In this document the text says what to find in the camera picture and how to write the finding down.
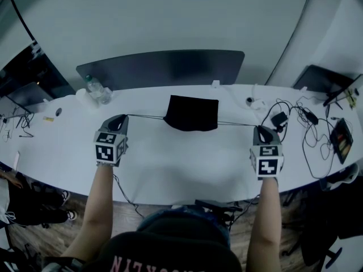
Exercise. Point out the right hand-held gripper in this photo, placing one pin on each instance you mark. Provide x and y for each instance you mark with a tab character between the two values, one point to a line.
266	164

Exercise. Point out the person's left forearm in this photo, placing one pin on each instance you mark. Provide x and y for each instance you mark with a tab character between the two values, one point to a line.
99	203

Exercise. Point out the person's black t-shirt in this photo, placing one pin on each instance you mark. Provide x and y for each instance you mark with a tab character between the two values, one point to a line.
170	254

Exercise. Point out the white stick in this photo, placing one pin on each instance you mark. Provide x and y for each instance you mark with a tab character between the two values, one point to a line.
16	159

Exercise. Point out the small white camera device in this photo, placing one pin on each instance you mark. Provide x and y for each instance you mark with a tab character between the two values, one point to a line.
256	104

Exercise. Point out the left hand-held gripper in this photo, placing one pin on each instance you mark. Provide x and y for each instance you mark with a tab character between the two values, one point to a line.
106	153

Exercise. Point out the person's right forearm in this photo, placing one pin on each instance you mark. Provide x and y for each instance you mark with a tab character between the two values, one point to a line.
268	217

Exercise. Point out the black power adapter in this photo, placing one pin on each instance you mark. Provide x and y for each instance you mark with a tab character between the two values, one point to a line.
279	118
310	116

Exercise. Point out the black computer monitor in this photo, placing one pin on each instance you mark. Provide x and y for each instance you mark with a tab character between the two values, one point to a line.
42	67
333	99

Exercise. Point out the white paper cup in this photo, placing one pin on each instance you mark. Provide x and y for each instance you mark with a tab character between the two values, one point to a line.
85	98

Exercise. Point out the black waist pouch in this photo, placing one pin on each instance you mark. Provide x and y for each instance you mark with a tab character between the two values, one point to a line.
215	204

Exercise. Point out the grey flat monitor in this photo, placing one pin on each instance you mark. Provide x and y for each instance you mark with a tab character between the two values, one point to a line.
28	95

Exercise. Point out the black round desk grommet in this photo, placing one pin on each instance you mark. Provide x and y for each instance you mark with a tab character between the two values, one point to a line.
58	111

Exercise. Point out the small yellow item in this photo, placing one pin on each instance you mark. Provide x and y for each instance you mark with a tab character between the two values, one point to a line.
48	119

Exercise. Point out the small yellow-green object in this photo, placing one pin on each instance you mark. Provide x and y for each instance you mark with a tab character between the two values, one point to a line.
351	99

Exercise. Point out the black open tool case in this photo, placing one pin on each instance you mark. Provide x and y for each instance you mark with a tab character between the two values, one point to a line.
341	140

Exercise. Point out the clear plastic water bottle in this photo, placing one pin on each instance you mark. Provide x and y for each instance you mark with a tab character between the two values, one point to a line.
97	91

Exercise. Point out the dark grey desk divider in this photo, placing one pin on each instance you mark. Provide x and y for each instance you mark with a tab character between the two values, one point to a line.
158	69

